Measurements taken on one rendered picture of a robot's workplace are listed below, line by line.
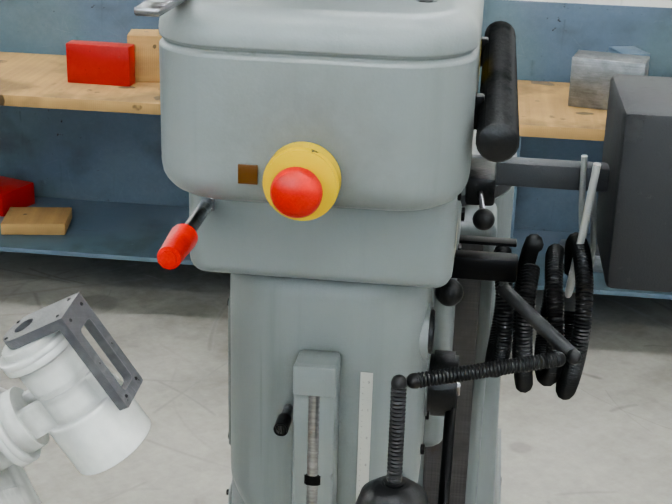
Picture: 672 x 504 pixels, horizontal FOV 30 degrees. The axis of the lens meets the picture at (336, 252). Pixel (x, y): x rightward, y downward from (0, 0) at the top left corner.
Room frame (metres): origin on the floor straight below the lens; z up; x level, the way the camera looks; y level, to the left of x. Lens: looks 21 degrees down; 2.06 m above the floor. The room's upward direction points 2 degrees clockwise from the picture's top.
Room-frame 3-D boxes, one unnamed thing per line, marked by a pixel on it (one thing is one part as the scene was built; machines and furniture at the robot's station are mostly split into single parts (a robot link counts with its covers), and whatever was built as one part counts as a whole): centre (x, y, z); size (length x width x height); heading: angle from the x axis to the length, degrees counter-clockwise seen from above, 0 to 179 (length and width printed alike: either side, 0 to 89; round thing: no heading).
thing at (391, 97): (1.18, 0.00, 1.81); 0.47 x 0.26 x 0.16; 173
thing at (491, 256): (1.17, -0.14, 1.60); 0.08 x 0.02 x 0.04; 83
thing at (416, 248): (1.21, 0.00, 1.68); 0.34 x 0.24 x 0.10; 173
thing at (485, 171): (1.22, -0.14, 1.66); 0.12 x 0.04 x 0.04; 173
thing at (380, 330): (1.17, 0.00, 1.47); 0.21 x 0.19 x 0.32; 83
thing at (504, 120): (1.18, -0.15, 1.79); 0.45 x 0.04 x 0.04; 173
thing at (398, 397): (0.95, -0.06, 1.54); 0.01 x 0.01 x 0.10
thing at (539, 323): (1.09, -0.19, 1.58); 0.17 x 0.01 x 0.01; 16
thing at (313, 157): (0.94, 0.03, 1.76); 0.06 x 0.02 x 0.06; 83
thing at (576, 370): (1.41, -0.23, 1.45); 0.18 x 0.16 x 0.21; 173
